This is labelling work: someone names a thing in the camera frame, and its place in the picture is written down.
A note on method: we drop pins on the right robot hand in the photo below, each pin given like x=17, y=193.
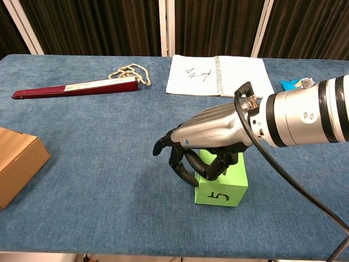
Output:
x=212, y=128

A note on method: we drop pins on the green numbered cube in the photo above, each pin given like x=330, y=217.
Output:
x=218, y=196

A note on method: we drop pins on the white spiral notebook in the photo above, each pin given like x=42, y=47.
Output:
x=240, y=76

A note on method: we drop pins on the blue snack packet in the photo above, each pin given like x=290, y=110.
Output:
x=289, y=84

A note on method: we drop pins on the black curtain panel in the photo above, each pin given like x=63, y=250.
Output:
x=11, y=35
x=308, y=27
x=215, y=27
x=95, y=27

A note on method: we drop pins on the blue felt table cover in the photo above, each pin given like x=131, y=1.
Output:
x=109, y=142

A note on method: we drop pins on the dark red folded fan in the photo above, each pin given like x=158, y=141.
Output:
x=54, y=90

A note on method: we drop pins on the brown cardboard box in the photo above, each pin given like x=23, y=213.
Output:
x=19, y=161

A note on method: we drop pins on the white frame post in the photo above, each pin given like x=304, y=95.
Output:
x=263, y=27
x=166, y=27
x=24, y=27

